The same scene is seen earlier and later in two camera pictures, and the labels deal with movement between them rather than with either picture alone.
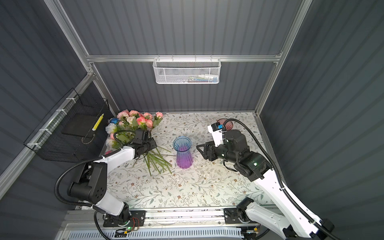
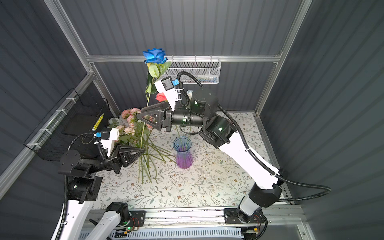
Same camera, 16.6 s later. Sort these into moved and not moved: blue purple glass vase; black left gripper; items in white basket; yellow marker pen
Moved: black left gripper
Not moved: yellow marker pen; items in white basket; blue purple glass vase
